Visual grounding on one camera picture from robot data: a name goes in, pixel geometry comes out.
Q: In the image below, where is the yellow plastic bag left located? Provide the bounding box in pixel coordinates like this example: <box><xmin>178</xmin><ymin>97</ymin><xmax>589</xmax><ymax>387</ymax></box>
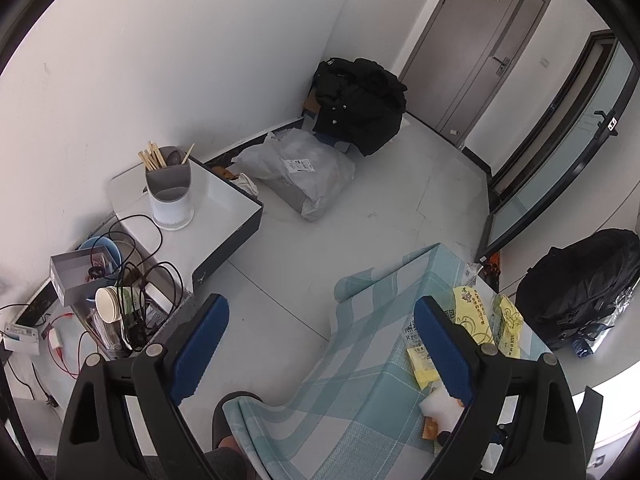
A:
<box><xmin>402</xmin><ymin>286</ymin><xmax>495</xmax><ymax>390</ymax></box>

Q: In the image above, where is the yellow plastic bag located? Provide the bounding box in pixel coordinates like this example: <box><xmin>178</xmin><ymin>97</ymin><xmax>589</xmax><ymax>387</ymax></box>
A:
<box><xmin>494</xmin><ymin>295</ymin><xmax>524</xmax><ymax>359</ymax></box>
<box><xmin>402</xmin><ymin>286</ymin><xmax>495</xmax><ymax>390</ymax></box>

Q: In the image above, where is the yellow plastic bag right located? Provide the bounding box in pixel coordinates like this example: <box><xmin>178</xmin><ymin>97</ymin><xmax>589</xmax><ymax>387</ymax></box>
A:
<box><xmin>494</xmin><ymin>295</ymin><xmax>524</xmax><ymax>359</ymax></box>

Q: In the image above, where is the brown snack packet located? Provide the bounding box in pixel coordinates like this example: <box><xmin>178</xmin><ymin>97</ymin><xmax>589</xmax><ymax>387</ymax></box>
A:
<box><xmin>422</xmin><ymin>416</ymin><xmax>439</xmax><ymax>441</ymax></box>

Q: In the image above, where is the teal plaid tablecloth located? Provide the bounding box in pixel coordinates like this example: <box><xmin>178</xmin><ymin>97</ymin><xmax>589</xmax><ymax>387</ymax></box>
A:
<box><xmin>221</xmin><ymin>242</ymin><xmax>548</xmax><ymax>480</ymax></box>

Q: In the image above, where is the white paper cup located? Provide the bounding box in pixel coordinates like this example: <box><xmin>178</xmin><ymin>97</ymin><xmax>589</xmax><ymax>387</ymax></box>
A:
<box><xmin>94</xmin><ymin>286</ymin><xmax>132</xmax><ymax>350</ymax></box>

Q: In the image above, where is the person's dark trouser leg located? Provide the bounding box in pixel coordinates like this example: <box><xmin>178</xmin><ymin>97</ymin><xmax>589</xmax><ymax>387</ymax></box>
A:
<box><xmin>205</xmin><ymin>436</ymin><xmax>250</xmax><ymax>480</ymax></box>

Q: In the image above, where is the black hanging jacket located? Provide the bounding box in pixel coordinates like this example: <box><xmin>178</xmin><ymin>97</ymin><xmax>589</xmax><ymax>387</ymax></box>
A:
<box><xmin>515</xmin><ymin>229</ymin><xmax>639</xmax><ymax>350</ymax></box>

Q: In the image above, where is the silver folded umbrella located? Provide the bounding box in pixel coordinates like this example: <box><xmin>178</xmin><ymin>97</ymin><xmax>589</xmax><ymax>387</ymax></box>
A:
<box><xmin>570</xmin><ymin>282</ymin><xmax>639</xmax><ymax>359</ymax></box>

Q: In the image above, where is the grey cardboard box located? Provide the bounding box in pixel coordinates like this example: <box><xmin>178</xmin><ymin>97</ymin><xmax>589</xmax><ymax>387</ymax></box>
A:
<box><xmin>50</xmin><ymin>247</ymin><xmax>117</xmax><ymax>307</ymax></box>

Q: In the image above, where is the white side table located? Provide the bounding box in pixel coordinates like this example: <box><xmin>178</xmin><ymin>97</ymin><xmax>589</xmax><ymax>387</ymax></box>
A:
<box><xmin>106</xmin><ymin>159</ymin><xmax>264</xmax><ymax>292</ymax></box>

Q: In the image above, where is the blue round bowl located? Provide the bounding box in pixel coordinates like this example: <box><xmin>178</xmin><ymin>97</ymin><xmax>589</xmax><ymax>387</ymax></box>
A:
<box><xmin>77</xmin><ymin>236</ymin><xmax>125</xmax><ymax>271</ymax></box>

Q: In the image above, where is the white cylindrical holder cup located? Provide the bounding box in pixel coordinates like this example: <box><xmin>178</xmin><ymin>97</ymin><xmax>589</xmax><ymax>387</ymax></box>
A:
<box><xmin>138</xmin><ymin>142</ymin><xmax>194</xmax><ymax>231</ymax></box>

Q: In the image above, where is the grey parcel bag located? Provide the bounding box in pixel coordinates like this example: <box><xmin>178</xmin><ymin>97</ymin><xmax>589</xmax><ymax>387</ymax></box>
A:
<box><xmin>232</xmin><ymin>128</ymin><xmax>355</xmax><ymax>221</ymax></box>

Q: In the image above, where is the glass sliding door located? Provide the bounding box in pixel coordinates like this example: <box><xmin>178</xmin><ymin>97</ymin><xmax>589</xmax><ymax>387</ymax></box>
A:
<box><xmin>475</xmin><ymin>29</ymin><xmax>639</xmax><ymax>262</ymax></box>

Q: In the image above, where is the black backpack on floor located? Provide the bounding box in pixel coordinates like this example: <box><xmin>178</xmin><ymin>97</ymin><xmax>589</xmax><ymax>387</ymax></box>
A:
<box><xmin>311</xmin><ymin>58</ymin><xmax>407</xmax><ymax>156</ymax></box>

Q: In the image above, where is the grey door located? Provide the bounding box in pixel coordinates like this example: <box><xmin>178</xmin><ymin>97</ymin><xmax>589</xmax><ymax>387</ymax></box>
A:
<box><xmin>401</xmin><ymin>0</ymin><xmax>548</xmax><ymax>148</ymax></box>

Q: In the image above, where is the black cable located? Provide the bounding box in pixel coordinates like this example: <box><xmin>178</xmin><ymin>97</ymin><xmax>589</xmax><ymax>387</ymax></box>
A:
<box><xmin>92</xmin><ymin>213</ymin><xmax>186</xmax><ymax>356</ymax></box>

